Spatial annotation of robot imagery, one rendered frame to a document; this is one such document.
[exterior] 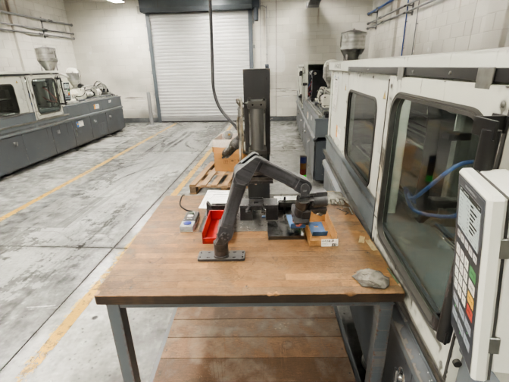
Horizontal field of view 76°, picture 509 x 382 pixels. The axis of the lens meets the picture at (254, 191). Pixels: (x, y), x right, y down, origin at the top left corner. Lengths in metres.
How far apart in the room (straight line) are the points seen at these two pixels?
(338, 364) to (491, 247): 1.40
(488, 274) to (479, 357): 0.18
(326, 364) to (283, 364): 0.22
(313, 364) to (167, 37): 10.39
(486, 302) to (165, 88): 11.01
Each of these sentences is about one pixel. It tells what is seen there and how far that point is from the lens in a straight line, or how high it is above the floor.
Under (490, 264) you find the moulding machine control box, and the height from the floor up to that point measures 1.34.
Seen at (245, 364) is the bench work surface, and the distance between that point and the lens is 1.92.
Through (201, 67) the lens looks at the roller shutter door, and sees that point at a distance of 11.01.
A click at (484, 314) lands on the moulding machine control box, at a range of 0.74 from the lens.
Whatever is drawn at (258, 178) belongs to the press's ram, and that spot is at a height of 1.13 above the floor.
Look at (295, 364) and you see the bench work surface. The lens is 1.92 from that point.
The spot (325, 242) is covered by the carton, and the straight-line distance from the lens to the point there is 1.51.
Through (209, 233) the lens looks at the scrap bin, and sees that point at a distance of 1.62.
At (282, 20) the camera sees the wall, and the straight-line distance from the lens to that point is 10.86.
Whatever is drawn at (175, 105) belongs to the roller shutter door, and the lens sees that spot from 11.32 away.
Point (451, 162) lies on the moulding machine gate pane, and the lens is 1.06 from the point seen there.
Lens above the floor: 1.66
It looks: 21 degrees down
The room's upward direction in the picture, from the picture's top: 1 degrees counter-clockwise
